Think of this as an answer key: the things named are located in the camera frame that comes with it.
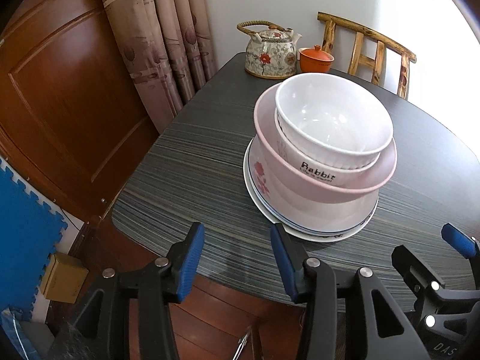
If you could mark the beige patterned curtain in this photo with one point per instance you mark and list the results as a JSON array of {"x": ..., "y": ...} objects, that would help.
[{"x": 167, "y": 48}]

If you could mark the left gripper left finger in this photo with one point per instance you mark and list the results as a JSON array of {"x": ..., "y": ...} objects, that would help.
[{"x": 184, "y": 259}]

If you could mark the cardboard box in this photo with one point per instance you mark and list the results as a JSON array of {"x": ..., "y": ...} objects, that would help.
[{"x": 63, "y": 278}]

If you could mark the wooden door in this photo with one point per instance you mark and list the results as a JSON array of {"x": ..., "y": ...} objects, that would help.
[{"x": 72, "y": 123}]

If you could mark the white Rabbit bowl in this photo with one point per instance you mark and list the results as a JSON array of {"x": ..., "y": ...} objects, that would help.
[{"x": 312, "y": 168}]

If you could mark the wooden chair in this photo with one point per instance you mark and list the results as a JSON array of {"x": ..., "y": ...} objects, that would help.
[{"x": 368, "y": 50}]

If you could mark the orange lidded cup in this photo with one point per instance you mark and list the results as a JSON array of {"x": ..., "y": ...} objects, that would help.
[{"x": 314, "y": 59}]

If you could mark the blue foam mat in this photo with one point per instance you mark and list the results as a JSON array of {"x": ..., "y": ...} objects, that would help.
[{"x": 29, "y": 232}]

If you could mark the white ribbed bowl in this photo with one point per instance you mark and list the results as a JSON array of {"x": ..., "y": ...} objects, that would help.
[{"x": 333, "y": 120}]

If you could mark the floral ceramic teapot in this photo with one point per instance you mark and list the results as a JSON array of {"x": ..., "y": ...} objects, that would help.
[{"x": 272, "y": 50}]

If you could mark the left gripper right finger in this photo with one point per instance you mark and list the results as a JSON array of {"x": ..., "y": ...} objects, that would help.
[{"x": 290, "y": 257}]

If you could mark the small purple flower plate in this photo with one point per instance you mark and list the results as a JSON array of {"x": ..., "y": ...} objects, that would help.
[{"x": 300, "y": 234}]

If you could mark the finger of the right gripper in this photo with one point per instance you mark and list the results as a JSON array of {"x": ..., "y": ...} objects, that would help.
[
  {"x": 420, "y": 277},
  {"x": 463, "y": 244}
]

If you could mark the large pink bowl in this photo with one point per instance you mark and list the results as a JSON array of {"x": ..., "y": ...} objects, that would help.
[{"x": 304, "y": 185}]

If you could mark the rose plate blue rim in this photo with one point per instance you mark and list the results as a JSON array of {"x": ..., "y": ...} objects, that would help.
[{"x": 258, "y": 194}]

